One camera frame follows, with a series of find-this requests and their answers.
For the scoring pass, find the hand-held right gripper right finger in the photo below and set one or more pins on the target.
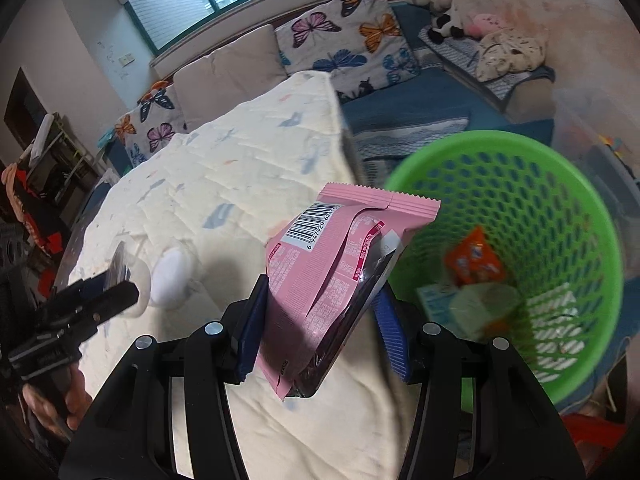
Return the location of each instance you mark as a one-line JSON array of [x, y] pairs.
[[392, 330]]

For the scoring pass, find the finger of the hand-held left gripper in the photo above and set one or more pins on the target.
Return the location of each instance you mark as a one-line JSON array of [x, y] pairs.
[[92, 290], [112, 302]]

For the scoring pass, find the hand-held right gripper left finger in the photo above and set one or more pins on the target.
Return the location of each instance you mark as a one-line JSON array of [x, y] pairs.
[[250, 330]]

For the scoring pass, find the clear plastic bottle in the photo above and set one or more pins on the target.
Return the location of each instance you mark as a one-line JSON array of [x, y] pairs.
[[170, 280]]

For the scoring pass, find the white milk carton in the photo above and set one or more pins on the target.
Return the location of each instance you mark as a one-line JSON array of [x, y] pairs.
[[480, 310]]

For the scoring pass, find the pink snack packet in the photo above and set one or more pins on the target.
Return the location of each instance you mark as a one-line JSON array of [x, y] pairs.
[[320, 270]]

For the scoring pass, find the orange snack packet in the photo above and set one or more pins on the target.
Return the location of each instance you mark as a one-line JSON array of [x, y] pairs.
[[472, 260]]

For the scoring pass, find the green plastic basket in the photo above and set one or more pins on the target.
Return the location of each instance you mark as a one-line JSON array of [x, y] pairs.
[[550, 200]]

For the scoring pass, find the person's left hand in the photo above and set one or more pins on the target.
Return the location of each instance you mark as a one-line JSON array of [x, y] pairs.
[[75, 400]]

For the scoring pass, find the metal clothes rack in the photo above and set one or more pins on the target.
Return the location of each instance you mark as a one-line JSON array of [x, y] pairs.
[[50, 170]]

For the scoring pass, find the teal plastic container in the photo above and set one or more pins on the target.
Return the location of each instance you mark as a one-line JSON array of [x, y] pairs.
[[107, 138]]

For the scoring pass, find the white quilted blanket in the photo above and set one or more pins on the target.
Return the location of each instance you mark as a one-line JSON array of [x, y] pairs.
[[225, 175]]

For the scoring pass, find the small butterfly print pillow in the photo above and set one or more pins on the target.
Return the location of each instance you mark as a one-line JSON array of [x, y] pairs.
[[155, 130]]

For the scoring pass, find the blue sofa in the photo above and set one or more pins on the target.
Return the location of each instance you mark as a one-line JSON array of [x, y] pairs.
[[425, 105]]

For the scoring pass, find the beige cushion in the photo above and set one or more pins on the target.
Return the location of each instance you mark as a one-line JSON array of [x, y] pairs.
[[225, 80]]

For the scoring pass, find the blue striped cloth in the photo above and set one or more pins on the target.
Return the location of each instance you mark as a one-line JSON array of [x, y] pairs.
[[465, 67]]

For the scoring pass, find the clear plastic storage box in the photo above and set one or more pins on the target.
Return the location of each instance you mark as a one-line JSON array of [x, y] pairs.
[[590, 125]]

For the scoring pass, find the large butterfly print pillow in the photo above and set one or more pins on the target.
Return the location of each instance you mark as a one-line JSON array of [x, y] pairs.
[[350, 35]]

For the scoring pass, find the spotted cream cloth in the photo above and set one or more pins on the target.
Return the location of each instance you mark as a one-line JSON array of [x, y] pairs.
[[510, 55]]

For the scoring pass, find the pink plush toy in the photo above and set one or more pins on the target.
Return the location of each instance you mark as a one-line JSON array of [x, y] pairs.
[[487, 24]]

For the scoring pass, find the black and white plush cow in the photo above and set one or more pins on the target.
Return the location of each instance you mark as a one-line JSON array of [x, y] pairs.
[[450, 10]]

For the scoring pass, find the white wall switch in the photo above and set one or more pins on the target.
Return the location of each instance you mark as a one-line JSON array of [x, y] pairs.
[[127, 59]]

